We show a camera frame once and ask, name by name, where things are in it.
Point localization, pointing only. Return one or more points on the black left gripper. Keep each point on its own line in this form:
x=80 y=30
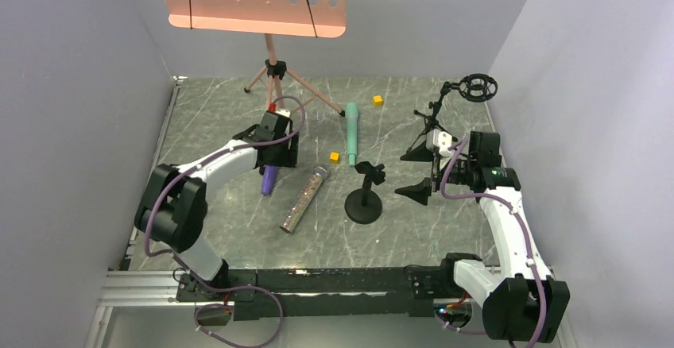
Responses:
x=279 y=157

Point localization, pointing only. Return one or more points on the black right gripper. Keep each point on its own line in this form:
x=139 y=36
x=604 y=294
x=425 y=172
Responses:
x=435 y=172

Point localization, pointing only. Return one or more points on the purple microphone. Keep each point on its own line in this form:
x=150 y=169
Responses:
x=269 y=178

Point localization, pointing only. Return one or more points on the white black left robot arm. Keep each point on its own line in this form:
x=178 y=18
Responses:
x=175 y=201

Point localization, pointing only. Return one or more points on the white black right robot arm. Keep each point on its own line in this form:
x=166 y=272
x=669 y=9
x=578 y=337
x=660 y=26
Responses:
x=523 y=302

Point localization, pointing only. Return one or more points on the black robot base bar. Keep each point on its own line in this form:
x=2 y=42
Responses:
x=411 y=290

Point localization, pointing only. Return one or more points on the black round-base microphone stand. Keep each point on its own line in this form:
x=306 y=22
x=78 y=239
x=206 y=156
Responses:
x=363 y=206

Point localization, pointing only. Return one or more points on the pink music stand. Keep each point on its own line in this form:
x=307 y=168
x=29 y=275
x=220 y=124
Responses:
x=298 y=18

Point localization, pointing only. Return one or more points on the teal green microphone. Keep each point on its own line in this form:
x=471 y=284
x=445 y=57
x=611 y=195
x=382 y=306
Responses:
x=352 y=116

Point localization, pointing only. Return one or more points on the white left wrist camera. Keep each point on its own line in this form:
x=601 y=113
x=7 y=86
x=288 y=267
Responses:
x=273 y=108

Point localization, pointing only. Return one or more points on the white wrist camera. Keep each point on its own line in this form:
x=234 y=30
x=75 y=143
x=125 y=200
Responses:
x=273 y=108
x=439 y=143

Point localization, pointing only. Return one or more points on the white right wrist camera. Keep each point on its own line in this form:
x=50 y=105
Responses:
x=439 y=143

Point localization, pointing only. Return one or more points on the black tripod shock-mount stand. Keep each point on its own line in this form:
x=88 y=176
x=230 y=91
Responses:
x=474 y=88

